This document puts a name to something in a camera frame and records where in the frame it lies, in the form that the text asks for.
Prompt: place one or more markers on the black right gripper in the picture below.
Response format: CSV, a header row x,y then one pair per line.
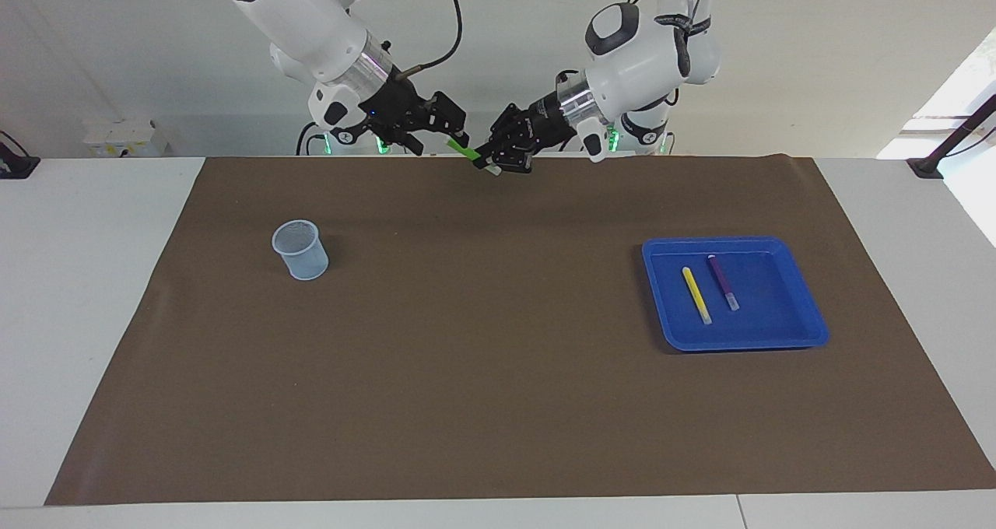
x,y
397,105

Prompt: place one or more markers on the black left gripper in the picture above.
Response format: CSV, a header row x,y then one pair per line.
x,y
551,118

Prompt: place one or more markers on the green marker pen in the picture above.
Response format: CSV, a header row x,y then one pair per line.
x,y
467,153

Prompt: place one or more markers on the yellow marker pen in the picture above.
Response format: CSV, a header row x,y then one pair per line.
x,y
696,296

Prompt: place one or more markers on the purple marker pen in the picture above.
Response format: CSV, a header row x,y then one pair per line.
x,y
724,284

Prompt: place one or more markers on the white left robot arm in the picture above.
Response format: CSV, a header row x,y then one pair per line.
x,y
646,54

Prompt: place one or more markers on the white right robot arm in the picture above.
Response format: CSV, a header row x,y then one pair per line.
x,y
311,23

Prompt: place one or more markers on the translucent mesh pen cup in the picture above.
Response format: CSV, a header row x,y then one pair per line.
x,y
303,260

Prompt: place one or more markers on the brown table mat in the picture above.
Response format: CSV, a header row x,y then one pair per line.
x,y
498,373

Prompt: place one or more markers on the white power strip box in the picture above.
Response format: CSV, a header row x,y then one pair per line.
x,y
124,136

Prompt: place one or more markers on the blue plastic tray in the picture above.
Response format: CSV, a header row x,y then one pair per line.
x,y
762,327

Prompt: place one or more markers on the black table clamp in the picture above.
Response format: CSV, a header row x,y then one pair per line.
x,y
15,163

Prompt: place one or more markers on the black pole with base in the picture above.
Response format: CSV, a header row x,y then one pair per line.
x,y
945,148

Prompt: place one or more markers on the bright window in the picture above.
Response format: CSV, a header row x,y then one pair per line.
x,y
969,85

